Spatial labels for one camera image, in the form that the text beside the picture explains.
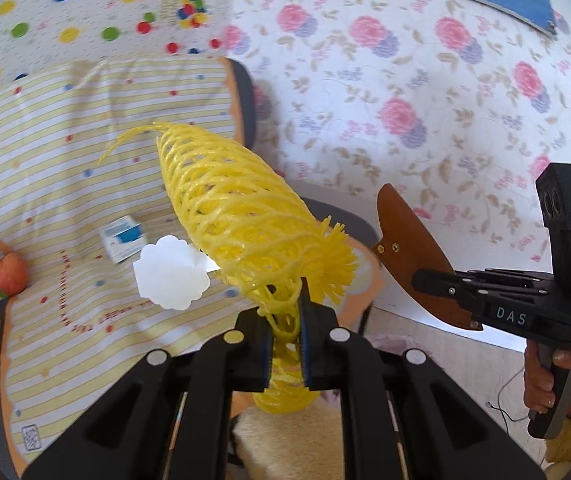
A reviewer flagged brown leather pouch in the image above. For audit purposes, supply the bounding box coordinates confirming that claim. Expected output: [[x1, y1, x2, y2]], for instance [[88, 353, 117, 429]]
[[373, 183, 483, 332]]

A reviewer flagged yellow foam fruit net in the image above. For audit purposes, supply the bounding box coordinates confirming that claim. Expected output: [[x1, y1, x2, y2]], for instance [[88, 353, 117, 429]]
[[110, 122, 357, 414]]

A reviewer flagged blue white milk carton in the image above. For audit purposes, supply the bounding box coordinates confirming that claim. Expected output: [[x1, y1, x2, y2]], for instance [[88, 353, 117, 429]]
[[99, 214, 148, 264]]

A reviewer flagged beige fluffy towel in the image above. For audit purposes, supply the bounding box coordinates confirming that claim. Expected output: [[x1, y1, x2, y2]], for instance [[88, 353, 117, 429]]
[[232, 399, 344, 479]]

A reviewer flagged white cloud shaped paper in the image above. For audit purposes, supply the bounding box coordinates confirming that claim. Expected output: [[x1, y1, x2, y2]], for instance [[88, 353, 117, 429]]
[[132, 235, 219, 311]]

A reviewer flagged red apple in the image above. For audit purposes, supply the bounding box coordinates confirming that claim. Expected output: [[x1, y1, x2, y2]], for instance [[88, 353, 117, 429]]
[[0, 252, 29, 297]]

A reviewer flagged polka dot birthday backdrop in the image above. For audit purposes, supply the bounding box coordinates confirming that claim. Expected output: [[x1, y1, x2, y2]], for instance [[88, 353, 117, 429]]
[[0, 0, 231, 86]]

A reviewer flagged black floor cable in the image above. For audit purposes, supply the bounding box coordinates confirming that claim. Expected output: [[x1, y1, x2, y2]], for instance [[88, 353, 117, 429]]
[[485, 368, 532, 424]]

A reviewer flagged floral pattern wall cloth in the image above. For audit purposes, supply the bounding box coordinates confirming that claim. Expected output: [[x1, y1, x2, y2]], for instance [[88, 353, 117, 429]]
[[228, 0, 571, 270]]

